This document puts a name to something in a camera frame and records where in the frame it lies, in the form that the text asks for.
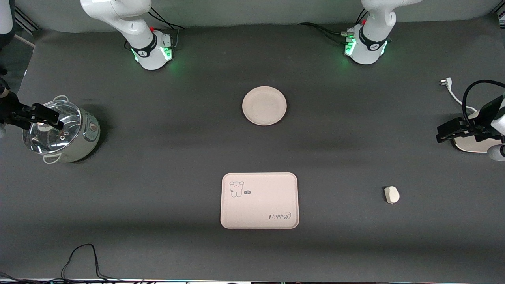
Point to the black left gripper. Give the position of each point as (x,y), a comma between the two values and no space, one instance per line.
(486,116)

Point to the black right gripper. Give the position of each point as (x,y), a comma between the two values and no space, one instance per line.
(8,108)

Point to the white steamed bun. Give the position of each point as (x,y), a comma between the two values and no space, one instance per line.
(391,195)

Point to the round beige plate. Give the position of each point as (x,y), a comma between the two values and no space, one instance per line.
(264,105)

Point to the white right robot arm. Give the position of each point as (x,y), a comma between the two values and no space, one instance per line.
(130,23)

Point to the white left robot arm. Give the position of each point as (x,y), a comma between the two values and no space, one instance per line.
(373,43)

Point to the beige rabbit print tray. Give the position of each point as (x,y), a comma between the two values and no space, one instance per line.
(264,205)

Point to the white round appliance base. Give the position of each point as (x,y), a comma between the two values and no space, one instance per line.
(471,146)

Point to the glass pot lid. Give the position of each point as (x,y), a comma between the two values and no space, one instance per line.
(59,138)

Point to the steel pot with glass lid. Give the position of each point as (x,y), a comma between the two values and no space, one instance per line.
(88,138)

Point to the aluminium frame rail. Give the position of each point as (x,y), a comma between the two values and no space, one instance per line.
(27,19)

